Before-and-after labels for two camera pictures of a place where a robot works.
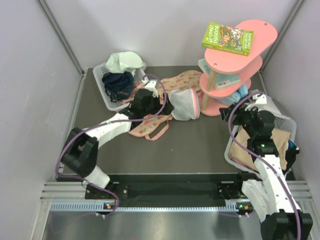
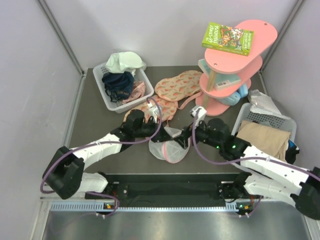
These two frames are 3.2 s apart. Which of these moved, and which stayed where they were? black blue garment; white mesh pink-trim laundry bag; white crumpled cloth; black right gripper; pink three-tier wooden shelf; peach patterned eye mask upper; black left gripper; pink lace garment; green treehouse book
Moved: white mesh pink-trim laundry bag; black left gripper; black right gripper
Stayed: green treehouse book; peach patterned eye mask upper; black blue garment; pink lace garment; white crumpled cloth; pink three-tier wooden shelf
